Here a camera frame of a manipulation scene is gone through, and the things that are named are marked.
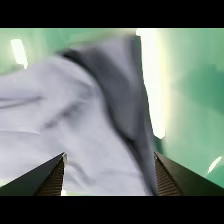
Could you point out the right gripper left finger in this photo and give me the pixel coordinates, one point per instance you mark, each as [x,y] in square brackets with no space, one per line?
[40,181]

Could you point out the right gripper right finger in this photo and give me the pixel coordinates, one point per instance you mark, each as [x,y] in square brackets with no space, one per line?
[180,181]

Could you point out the purple T-shirt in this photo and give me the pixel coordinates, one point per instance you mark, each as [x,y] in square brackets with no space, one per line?
[83,110]

